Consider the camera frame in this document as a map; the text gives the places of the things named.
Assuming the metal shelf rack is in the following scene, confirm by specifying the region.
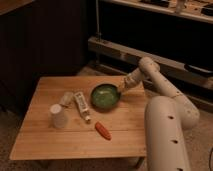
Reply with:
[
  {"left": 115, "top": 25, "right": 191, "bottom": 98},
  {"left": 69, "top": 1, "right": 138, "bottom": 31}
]
[{"left": 87, "top": 0, "right": 213, "bottom": 100}]

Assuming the white tube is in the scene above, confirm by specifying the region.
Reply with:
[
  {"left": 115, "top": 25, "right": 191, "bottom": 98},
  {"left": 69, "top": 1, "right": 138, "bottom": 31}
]
[{"left": 74, "top": 92, "right": 91, "bottom": 123}]

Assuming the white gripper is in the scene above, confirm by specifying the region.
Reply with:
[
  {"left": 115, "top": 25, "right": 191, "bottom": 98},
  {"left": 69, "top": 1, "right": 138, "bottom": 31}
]
[{"left": 117, "top": 74, "right": 138, "bottom": 93}]

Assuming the green ceramic bowl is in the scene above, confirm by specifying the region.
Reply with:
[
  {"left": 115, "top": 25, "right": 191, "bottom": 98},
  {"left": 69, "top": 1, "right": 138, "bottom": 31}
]
[{"left": 90, "top": 84, "right": 121, "bottom": 109}]

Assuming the orange toy carrot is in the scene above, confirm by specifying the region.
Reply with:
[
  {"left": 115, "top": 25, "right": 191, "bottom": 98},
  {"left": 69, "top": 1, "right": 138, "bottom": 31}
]
[{"left": 95, "top": 122, "right": 111, "bottom": 140}]

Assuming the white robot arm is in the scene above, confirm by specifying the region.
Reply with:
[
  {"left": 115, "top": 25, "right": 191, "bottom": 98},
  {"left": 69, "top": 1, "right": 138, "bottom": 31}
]
[{"left": 118, "top": 57, "right": 200, "bottom": 171}]

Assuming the wooden table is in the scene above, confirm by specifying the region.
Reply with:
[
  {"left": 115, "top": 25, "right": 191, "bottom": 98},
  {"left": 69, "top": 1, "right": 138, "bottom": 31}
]
[{"left": 10, "top": 76, "right": 147, "bottom": 160}]

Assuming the dark cabinet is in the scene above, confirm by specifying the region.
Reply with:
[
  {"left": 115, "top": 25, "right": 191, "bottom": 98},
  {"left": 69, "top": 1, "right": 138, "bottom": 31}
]
[{"left": 0, "top": 0, "right": 87, "bottom": 115}]

